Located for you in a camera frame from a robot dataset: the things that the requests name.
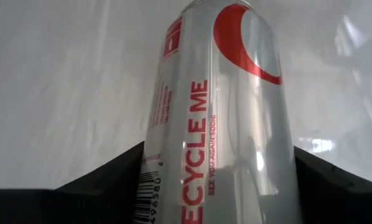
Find silver Diet Coke can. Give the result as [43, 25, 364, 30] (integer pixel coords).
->
[133, 0, 304, 224]

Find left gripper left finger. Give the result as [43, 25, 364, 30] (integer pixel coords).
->
[0, 140, 146, 224]

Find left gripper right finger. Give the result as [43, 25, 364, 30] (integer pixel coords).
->
[293, 145, 372, 224]

